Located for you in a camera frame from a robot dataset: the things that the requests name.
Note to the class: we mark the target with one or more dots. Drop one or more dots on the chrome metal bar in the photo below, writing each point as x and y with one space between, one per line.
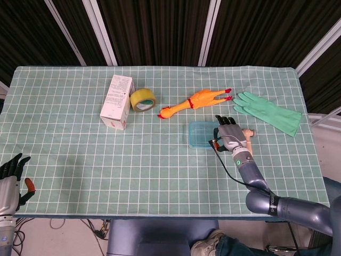
279 248

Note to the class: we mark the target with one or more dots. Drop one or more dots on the blue container lid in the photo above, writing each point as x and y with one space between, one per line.
201 134

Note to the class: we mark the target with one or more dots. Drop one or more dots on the white cardboard box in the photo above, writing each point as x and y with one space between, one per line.
115 102

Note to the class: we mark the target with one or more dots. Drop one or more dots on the green checked tablecloth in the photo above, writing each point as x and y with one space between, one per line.
80 160

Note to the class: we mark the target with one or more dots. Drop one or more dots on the beige sneaker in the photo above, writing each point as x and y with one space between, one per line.
205 245

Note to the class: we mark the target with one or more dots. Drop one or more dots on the black pleated curtain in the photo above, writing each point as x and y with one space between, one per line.
160 26

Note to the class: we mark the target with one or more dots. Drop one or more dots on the yellow packing tape roll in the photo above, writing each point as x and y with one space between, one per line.
138 97

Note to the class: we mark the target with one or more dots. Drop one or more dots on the wooden toy hammer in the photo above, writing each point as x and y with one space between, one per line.
250 133

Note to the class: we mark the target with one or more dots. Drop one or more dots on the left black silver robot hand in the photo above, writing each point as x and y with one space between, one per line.
8 196

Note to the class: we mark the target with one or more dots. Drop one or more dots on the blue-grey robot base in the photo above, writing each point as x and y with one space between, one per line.
149 234

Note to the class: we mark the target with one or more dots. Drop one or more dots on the blue jeans leg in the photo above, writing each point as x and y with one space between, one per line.
239 246
333 190

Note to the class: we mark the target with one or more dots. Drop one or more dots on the green rubber glove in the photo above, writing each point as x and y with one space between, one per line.
269 112

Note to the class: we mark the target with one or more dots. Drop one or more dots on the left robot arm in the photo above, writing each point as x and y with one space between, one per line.
6 237

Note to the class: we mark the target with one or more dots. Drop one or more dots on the orange rubber chicken toy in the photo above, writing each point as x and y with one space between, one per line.
198 100

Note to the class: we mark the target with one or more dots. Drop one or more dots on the thin white aluminium post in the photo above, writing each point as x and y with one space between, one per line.
65 33

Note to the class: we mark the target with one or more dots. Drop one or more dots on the wide white aluminium post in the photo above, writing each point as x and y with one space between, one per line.
319 49
101 32
209 32

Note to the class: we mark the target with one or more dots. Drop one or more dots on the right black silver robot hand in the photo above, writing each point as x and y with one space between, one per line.
231 136

